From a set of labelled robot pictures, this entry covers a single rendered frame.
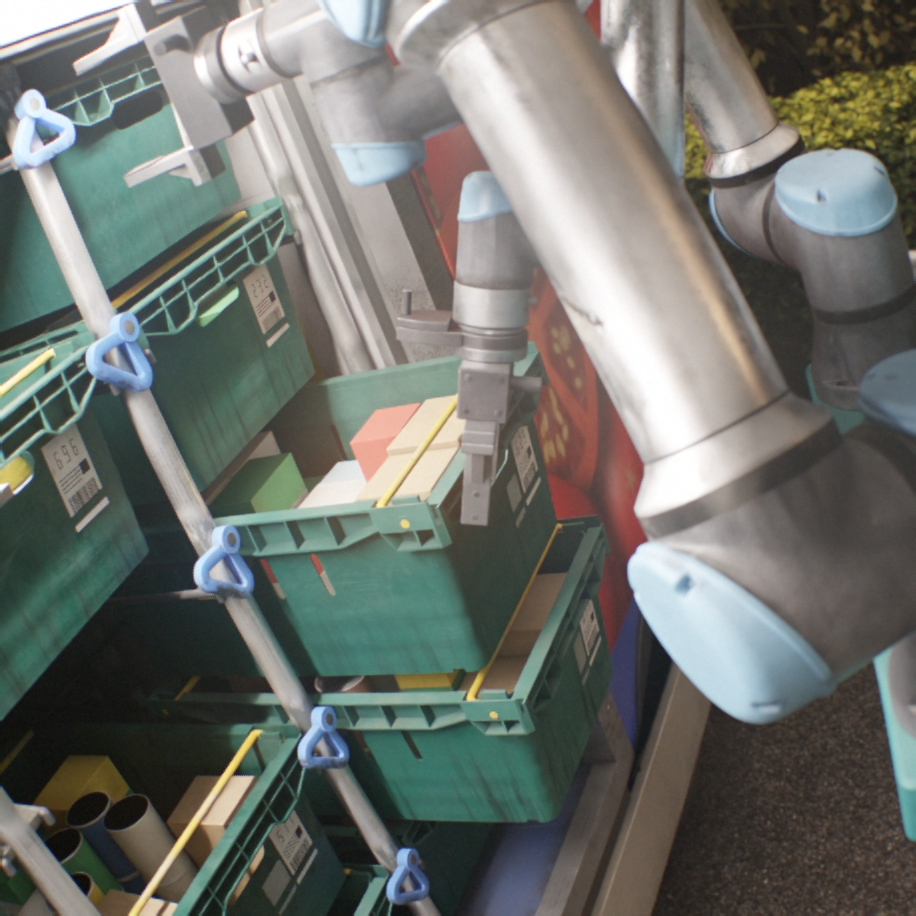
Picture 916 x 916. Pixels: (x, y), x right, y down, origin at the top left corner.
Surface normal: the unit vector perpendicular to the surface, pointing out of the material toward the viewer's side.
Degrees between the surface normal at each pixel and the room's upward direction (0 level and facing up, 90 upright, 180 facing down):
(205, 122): 93
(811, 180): 7
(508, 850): 0
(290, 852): 94
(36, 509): 94
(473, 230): 71
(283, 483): 92
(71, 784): 0
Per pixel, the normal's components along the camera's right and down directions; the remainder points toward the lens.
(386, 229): -0.31, 0.49
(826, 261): -0.65, 0.51
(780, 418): 0.00, -0.79
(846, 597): 0.22, 0.00
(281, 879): 0.91, -0.10
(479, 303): -0.37, 0.26
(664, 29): 0.33, 0.30
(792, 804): -0.35, -0.86
